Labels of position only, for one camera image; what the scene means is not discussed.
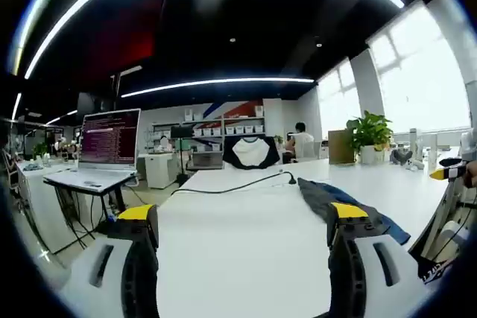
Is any white cabinet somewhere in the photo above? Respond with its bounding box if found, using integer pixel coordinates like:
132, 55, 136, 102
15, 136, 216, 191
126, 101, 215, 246
144, 152, 177, 189

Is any person's right hand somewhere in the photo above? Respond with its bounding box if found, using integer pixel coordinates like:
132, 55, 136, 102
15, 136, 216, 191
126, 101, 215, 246
464, 160, 477, 189

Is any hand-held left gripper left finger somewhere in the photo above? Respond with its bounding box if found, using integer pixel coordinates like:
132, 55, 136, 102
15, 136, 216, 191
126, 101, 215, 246
55, 204, 161, 318

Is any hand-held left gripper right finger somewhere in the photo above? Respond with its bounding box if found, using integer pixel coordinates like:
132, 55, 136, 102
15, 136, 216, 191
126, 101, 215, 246
326, 201, 432, 318

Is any black monitor on tripod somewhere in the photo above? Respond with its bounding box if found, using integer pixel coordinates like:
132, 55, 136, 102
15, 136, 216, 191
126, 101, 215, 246
170, 126, 195, 187

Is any green potted plant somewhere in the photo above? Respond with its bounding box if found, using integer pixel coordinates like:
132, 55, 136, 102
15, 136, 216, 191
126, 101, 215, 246
346, 110, 394, 165

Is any bundle of black cables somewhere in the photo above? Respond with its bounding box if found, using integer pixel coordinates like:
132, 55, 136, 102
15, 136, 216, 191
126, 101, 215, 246
55, 183, 126, 250

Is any dark grey desk object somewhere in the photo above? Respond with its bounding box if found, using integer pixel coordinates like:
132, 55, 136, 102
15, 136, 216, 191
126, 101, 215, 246
389, 147, 414, 166

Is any white office chair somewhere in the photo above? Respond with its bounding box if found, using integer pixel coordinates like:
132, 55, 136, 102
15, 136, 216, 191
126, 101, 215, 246
296, 141, 322, 162
434, 179, 477, 263

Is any person's black printed shirt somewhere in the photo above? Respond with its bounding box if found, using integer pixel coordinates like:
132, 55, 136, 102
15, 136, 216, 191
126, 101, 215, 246
409, 250, 458, 285

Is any black table cable with plug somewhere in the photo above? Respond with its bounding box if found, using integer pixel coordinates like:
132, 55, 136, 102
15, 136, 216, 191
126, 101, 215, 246
170, 171, 298, 196

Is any brown cardboard box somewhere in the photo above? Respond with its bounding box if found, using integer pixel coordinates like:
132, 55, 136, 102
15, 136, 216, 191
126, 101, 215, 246
327, 130, 355, 165

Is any black-legged laptop stand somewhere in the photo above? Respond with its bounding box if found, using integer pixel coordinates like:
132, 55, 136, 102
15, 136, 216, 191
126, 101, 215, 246
51, 179, 130, 224

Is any ceiling air conditioner unit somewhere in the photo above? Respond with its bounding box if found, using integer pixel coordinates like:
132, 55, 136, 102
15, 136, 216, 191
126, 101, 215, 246
111, 64, 144, 77

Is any white laptop with purple screen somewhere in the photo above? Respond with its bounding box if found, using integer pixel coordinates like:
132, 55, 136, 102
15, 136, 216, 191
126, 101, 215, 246
42, 108, 142, 195

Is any shelf with white boxes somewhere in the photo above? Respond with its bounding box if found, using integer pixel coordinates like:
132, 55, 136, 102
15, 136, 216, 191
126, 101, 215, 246
151, 104, 268, 153

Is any white side desk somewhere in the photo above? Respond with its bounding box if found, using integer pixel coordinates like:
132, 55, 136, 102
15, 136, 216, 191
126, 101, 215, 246
13, 159, 81, 255

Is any yellow-green grey blue garment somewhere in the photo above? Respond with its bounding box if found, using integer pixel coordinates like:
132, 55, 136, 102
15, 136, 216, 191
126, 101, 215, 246
297, 177, 411, 245

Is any narrow bright window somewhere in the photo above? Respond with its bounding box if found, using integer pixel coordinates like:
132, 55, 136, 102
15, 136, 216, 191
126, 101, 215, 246
316, 59, 362, 140

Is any large bright window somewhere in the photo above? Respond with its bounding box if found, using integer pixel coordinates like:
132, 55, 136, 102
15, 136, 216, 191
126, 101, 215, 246
367, 0, 473, 135

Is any black and white raglan shirt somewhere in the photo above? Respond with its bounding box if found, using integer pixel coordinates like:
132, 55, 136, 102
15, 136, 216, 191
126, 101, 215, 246
222, 135, 281, 171

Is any white upright device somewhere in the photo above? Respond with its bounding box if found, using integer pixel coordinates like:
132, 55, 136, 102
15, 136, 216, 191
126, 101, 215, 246
424, 133, 437, 170

